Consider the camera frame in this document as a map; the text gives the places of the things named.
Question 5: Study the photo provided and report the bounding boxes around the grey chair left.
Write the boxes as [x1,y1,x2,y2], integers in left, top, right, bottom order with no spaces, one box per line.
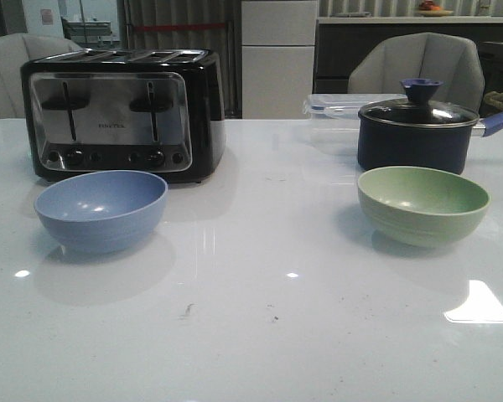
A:
[0,33,80,119]

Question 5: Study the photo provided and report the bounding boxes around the grey chair right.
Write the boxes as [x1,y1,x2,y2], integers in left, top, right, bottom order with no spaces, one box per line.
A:
[347,32,485,111]

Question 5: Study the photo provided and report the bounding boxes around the glass pot lid blue knob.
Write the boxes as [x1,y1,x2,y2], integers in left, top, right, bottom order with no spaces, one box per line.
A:
[358,78,479,127]

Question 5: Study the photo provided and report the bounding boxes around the clear plastic food container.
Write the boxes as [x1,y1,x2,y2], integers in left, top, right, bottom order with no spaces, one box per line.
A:
[303,93,408,157]

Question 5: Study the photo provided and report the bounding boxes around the grey chair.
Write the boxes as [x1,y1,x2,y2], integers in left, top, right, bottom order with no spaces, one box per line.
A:
[0,33,80,119]
[347,32,485,111]

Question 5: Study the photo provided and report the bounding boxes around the fruit bowl on counter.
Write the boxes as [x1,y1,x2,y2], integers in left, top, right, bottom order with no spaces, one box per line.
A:
[415,0,454,17]

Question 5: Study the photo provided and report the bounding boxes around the blue bowl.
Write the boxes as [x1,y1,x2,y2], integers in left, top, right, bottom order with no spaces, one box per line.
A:
[34,170,169,254]

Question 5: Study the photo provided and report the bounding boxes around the black chrome four-slot toaster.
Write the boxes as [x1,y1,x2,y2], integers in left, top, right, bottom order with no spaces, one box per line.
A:
[21,49,226,183]

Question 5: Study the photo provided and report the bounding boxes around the white cabinet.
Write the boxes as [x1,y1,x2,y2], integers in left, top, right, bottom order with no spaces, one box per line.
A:
[241,1,319,119]

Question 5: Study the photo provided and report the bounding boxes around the green bowl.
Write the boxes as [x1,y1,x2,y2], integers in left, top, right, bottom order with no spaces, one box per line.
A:
[357,166,490,248]

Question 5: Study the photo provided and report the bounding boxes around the dark blue saucepan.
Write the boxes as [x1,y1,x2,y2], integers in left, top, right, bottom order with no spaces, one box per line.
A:
[357,111,503,174]

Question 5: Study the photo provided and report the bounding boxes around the dark counter with white top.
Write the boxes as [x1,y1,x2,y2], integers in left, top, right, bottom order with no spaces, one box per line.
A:
[314,17,503,107]

